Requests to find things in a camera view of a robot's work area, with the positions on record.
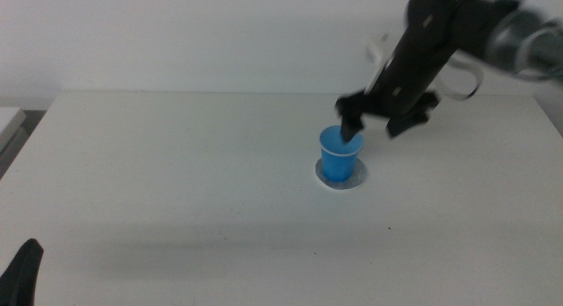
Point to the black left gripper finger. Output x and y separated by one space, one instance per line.
19 275

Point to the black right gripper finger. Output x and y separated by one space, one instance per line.
351 128
407 125

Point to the blue plastic cup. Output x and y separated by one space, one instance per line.
338 165

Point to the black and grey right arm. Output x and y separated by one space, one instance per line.
514 38

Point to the round grey cup mat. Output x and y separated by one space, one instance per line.
358 176

